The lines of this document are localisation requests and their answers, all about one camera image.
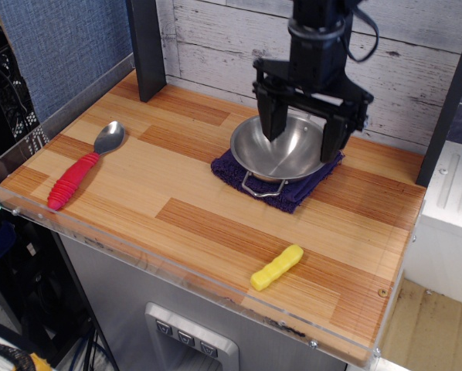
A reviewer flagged purple folded towel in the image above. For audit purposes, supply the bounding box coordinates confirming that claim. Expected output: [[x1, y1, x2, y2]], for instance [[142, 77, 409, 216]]
[[211, 150, 344, 213]]

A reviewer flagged red handled metal spoon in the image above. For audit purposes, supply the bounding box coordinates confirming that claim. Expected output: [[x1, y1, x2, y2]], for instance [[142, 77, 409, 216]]
[[47, 121, 125, 210]]

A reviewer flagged clear acrylic table guard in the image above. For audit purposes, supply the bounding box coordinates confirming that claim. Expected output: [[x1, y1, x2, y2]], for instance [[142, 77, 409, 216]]
[[0, 74, 422, 370]]

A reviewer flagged stainless steel bowl with handles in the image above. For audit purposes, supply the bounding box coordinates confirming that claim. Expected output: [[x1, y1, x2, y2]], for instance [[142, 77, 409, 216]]
[[230, 114, 325, 198]]

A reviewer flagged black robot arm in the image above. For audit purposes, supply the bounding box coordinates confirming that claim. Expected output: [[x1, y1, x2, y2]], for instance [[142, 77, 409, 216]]
[[253, 1, 379, 163]]

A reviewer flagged yellow plastic stick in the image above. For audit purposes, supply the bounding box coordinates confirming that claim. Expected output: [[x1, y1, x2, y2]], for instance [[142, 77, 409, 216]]
[[250, 244, 304, 291]]

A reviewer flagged white ribbed box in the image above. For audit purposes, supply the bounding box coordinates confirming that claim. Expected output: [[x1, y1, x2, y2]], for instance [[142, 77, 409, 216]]
[[403, 141, 462, 302]]

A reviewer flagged black plastic crate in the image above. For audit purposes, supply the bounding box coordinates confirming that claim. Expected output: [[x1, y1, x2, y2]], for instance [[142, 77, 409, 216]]
[[0, 44, 39, 152]]

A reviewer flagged dark grey right post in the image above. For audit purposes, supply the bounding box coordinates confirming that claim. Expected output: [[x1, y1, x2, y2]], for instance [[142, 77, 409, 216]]
[[416, 53, 462, 187]]

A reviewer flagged dark grey post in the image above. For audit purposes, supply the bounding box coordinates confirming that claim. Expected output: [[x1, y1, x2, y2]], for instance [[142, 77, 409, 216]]
[[416, 53, 462, 187], [126, 0, 167, 102]]

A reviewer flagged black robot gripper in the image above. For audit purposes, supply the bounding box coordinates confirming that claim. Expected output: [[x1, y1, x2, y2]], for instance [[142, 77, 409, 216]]
[[253, 36, 373, 163]]

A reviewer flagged silver button panel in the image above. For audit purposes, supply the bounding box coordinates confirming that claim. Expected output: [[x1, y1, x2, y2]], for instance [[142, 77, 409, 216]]
[[144, 302, 239, 370]]

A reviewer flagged dark grey left post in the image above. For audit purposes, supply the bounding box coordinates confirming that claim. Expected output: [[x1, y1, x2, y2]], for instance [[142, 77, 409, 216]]
[[126, 0, 167, 102]]

